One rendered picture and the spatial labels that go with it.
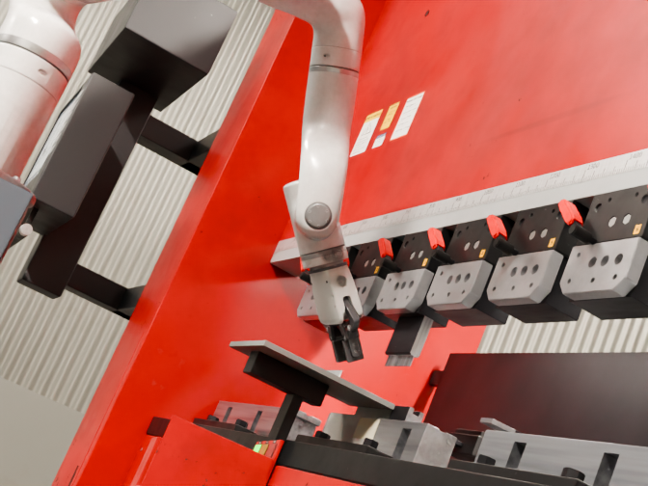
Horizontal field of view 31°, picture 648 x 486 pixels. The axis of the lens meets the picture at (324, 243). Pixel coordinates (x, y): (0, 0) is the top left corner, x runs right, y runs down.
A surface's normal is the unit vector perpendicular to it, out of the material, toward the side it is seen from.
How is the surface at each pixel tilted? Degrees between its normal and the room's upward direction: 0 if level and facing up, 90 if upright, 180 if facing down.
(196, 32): 90
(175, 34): 90
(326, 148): 63
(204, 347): 90
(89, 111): 90
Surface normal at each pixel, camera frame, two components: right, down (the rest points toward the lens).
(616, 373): -0.83, -0.45
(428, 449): 0.40, -0.09
